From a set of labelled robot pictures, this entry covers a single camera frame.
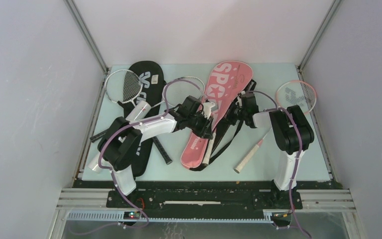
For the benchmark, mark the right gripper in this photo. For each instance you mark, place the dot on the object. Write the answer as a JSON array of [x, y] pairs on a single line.
[[231, 108]]

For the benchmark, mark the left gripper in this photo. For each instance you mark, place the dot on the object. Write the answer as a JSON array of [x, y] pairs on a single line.
[[206, 131]]

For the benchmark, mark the pink sport racket bag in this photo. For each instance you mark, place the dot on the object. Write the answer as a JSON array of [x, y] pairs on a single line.
[[226, 81]]

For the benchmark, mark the white shuttlecock tube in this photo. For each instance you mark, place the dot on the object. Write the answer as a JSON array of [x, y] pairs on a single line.
[[133, 113]]

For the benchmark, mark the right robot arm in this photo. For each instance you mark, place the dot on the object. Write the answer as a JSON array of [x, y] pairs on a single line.
[[293, 134]]

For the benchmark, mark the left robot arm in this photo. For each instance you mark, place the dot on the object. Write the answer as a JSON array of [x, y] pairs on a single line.
[[118, 147]]

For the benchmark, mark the white racket under pink bag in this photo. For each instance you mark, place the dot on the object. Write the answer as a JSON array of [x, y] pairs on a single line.
[[184, 90]]

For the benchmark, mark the black racket bag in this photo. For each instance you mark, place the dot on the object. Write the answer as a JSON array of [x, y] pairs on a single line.
[[152, 78]]

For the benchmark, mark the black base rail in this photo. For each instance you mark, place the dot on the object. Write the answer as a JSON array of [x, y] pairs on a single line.
[[207, 200]]

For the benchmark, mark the right aluminium frame post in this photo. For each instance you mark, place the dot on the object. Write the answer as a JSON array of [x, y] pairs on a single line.
[[333, 9]]

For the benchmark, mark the aluminium frame post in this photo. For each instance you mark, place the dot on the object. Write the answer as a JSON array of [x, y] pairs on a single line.
[[84, 30], [333, 9]]

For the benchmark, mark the left aluminium frame post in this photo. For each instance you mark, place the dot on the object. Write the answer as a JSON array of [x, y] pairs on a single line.
[[84, 30]]

